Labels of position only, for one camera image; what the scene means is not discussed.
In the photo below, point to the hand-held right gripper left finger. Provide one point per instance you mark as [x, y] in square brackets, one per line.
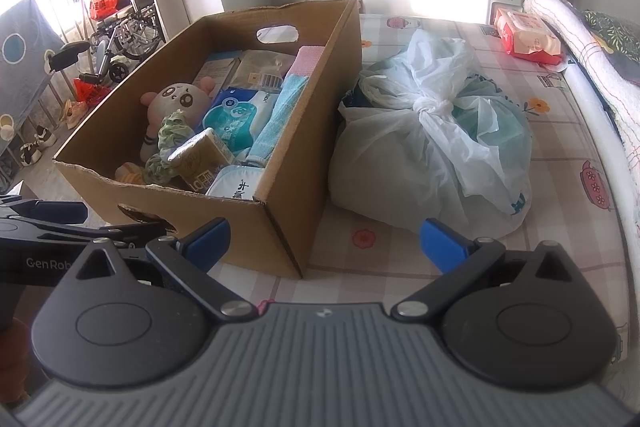
[207, 239]

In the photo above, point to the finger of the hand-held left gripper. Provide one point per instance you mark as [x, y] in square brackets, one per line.
[60, 212]
[75, 234]

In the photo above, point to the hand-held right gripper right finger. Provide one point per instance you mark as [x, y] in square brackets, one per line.
[440, 247]

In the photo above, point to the white yogurt cup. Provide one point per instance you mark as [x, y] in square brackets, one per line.
[235, 184]

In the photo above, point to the gold tissue packet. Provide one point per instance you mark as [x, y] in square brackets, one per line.
[200, 162]

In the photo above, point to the orange striped cloth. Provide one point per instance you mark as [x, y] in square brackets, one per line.
[130, 173]

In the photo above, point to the green white scrunchie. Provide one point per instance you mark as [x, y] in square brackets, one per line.
[170, 132]

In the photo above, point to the blue tissue packet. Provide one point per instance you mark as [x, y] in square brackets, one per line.
[235, 112]

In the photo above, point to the blue checked towel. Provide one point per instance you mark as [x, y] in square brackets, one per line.
[280, 117]

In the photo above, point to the pink plush doll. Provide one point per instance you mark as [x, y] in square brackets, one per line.
[175, 99]

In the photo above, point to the brown cardboard box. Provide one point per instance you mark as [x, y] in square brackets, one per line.
[310, 107]

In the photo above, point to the blue white carton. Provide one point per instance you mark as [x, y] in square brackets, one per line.
[215, 69]

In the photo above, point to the pink waffle cloth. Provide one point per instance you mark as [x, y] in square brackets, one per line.
[307, 59]

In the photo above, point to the person's left hand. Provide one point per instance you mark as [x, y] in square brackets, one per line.
[14, 347]

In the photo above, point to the white sneaker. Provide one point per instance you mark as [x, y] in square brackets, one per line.
[44, 136]
[30, 153]

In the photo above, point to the white tied plastic bag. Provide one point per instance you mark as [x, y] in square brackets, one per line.
[425, 147]

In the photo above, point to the grey cloth with circles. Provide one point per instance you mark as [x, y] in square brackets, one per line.
[25, 57]

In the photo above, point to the wheelchair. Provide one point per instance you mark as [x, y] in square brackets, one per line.
[130, 32]

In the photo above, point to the red wet wipes pack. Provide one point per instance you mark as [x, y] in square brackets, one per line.
[525, 37]

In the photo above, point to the white plaid blanket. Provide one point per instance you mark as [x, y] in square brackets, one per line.
[565, 32]

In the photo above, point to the white water dispenser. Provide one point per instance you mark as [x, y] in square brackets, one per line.
[505, 2]

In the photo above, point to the grey blanket yellow print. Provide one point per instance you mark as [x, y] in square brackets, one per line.
[627, 72]

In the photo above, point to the green floral pillow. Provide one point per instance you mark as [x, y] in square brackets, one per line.
[620, 32]

